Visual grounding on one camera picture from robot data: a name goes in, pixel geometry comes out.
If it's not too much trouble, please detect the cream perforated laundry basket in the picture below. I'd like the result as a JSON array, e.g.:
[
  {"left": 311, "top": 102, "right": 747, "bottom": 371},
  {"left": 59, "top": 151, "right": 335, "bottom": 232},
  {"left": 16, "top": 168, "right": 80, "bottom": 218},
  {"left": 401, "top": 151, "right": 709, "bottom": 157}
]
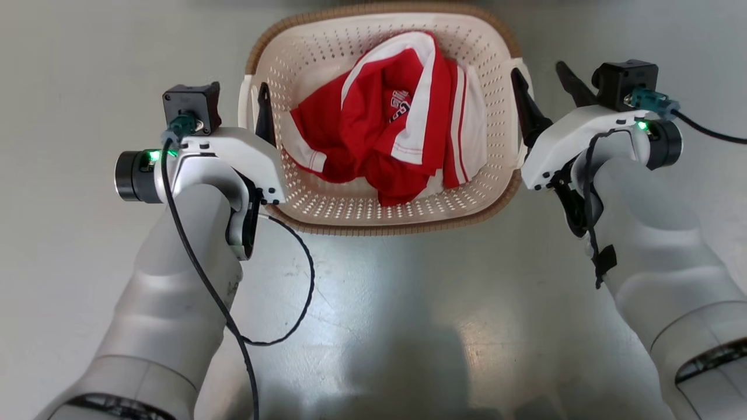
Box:
[{"left": 238, "top": 2, "right": 533, "bottom": 236}]

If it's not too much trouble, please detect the black right camera cable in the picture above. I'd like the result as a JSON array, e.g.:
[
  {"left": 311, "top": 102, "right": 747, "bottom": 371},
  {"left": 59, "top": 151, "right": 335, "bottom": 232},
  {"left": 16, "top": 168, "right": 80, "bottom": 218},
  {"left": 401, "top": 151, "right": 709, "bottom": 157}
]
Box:
[{"left": 627, "top": 87, "right": 747, "bottom": 145}]

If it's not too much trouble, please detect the red and white shirt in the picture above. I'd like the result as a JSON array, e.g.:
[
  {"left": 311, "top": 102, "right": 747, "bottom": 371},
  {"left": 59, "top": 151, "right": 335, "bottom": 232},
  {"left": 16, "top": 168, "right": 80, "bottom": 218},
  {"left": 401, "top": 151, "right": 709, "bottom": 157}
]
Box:
[{"left": 274, "top": 30, "right": 488, "bottom": 208}]

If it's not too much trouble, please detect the black left camera cable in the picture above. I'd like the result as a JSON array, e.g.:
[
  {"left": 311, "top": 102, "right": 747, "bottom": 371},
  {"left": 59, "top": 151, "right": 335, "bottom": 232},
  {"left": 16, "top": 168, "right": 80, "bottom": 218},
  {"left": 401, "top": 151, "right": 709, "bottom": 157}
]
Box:
[{"left": 160, "top": 113, "right": 261, "bottom": 420}]

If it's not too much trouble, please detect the black camera cable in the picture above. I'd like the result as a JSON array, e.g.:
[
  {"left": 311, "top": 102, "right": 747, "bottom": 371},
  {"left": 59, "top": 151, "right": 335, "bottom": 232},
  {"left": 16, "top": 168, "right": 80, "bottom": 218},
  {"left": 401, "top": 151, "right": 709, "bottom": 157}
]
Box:
[
  {"left": 160, "top": 113, "right": 261, "bottom": 420},
  {"left": 627, "top": 87, "right": 747, "bottom": 145}
]

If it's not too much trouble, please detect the thin black right gripper cable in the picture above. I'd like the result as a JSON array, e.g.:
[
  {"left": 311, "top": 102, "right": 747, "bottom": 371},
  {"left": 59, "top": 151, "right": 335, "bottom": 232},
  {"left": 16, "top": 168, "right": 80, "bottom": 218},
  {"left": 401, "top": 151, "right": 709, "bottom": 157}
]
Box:
[{"left": 584, "top": 128, "right": 634, "bottom": 290}]

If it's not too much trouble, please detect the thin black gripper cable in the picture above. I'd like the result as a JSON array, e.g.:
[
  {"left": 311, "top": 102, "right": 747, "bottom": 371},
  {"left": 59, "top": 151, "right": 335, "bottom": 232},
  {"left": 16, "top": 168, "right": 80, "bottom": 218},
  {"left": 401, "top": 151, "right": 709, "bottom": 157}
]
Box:
[
  {"left": 225, "top": 213, "right": 316, "bottom": 347},
  {"left": 584, "top": 128, "right": 634, "bottom": 290}
]

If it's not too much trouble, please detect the thin black left gripper cable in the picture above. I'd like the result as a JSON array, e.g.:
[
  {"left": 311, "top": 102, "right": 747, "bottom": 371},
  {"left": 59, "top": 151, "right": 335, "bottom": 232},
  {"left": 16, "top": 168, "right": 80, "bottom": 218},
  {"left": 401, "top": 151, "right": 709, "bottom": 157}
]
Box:
[{"left": 225, "top": 213, "right": 316, "bottom": 347}]

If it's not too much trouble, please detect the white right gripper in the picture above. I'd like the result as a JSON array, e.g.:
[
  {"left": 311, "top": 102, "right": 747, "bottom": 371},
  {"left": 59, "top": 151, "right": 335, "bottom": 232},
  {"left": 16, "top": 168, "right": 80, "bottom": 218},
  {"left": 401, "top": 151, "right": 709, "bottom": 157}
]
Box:
[{"left": 511, "top": 61, "right": 651, "bottom": 238}]

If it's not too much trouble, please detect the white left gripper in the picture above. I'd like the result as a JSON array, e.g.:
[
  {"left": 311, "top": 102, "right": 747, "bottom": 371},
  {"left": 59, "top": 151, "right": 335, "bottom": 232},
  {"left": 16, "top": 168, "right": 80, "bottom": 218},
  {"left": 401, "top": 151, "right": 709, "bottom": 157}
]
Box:
[{"left": 174, "top": 83, "right": 287, "bottom": 261}]

